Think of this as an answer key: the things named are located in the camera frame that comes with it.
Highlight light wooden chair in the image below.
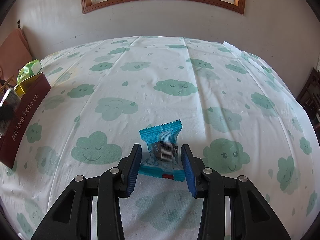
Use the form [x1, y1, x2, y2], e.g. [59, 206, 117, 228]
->
[0, 75, 15, 93]

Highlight dark green snack packet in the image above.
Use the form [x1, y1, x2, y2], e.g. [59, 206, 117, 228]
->
[0, 88, 22, 110]

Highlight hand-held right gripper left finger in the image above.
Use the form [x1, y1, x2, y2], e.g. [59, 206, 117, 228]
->
[30, 144, 142, 240]

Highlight green tissue pack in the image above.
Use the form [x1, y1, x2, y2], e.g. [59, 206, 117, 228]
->
[16, 59, 43, 84]

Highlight blue cookie packet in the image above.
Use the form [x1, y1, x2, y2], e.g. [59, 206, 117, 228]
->
[139, 119, 186, 182]

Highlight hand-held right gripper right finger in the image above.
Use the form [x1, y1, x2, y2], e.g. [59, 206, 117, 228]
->
[180, 144, 292, 240]

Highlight red tin box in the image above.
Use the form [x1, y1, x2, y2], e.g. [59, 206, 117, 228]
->
[0, 72, 52, 168]

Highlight dark wooden chair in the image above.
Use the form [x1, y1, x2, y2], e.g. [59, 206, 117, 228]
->
[296, 67, 320, 128]

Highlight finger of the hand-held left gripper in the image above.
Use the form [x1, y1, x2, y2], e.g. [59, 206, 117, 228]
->
[0, 105, 15, 135]

